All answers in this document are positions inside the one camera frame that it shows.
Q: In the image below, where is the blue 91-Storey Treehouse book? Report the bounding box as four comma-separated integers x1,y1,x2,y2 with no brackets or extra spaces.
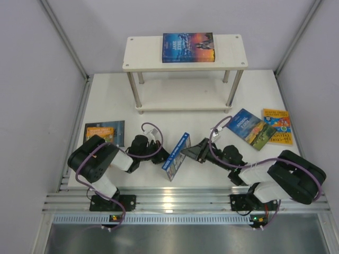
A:
162,132,191,181

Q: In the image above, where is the Jane Eyre book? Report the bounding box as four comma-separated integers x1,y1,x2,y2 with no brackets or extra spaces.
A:
162,32,216,63

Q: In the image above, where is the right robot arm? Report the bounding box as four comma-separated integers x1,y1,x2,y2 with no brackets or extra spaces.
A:
181,138,327,211

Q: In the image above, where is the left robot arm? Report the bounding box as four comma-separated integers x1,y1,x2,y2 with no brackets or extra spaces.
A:
67,134,170,201

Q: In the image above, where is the dark blue book left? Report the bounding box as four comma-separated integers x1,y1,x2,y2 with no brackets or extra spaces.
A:
83,121,125,147

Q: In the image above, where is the Animal Farm book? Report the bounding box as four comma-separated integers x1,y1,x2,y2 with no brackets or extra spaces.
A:
226,108,277,151

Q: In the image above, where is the orange Treehouse book left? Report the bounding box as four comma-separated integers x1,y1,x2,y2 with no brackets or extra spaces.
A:
84,127,114,142

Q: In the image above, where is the orange treehouse book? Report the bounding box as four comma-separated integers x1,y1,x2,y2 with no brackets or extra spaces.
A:
262,108,293,146
84,127,114,142

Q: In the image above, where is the white two-tier shelf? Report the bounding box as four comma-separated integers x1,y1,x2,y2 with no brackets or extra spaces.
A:
122,33,248,114

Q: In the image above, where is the orange Treehouse book right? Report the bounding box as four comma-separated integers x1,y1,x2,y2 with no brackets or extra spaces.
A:
262,108,293,146

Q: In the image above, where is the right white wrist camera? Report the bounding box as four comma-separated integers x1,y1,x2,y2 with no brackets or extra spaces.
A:
210,127,223,142

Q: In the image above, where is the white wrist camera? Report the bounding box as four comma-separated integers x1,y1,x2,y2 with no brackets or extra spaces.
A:
210,127,223,142
145,128,159,140

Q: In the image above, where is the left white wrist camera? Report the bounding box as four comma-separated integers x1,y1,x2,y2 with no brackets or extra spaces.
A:
145,128,159,140

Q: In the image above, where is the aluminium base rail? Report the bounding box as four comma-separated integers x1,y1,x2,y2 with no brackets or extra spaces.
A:
42,174,332,214

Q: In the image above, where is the perforated cable tray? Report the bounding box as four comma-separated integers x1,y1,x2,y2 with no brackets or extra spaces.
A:
53,214,265,225

